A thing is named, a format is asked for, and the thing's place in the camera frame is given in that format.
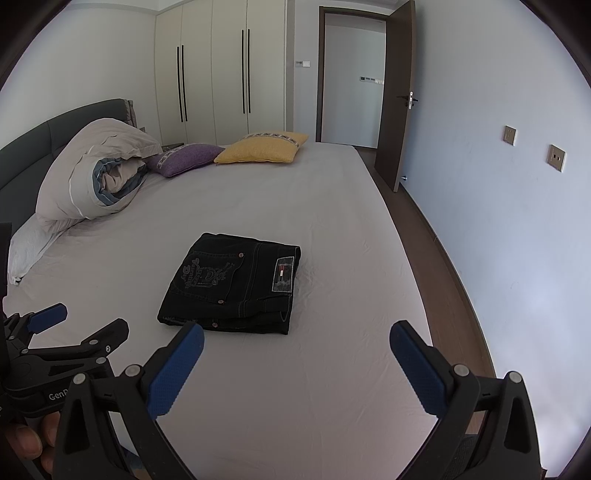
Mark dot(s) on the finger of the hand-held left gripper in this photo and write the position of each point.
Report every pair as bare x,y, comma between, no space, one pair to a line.
101,341
46,317

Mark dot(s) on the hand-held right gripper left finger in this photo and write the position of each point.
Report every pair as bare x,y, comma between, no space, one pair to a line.
175,369

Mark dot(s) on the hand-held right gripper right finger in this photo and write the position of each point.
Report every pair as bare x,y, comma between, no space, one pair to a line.
418,369

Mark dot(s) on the black denim pants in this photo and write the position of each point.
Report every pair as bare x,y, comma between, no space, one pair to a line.
231,286

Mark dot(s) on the person's left hand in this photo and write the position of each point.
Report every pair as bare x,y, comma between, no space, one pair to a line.
25,443

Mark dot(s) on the white pillow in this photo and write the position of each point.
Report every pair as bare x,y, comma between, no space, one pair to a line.
32,249

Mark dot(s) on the rolled beige duvet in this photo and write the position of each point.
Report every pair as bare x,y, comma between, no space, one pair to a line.
78,175

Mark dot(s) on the grey upholstered headboard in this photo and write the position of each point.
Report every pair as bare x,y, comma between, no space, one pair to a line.
27,152

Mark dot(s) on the bed with white sheet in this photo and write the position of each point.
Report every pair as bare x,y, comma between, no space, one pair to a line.
300,207

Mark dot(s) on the purple pillow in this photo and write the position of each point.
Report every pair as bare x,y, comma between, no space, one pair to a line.
189,158

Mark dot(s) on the dark brown door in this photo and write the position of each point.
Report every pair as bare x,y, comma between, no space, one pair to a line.
397,138

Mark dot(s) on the yellow pillow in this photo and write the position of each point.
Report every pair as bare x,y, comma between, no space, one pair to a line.
261,150

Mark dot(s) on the cream wardrobe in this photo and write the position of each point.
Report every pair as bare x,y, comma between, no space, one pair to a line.
212,69

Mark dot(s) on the metal wall socket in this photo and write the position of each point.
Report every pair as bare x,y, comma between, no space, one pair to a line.
556,158
509,135

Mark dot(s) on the brown door frame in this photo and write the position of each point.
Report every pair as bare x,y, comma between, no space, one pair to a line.
320,74

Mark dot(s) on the white light switch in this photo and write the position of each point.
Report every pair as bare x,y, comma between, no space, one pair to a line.
303,62

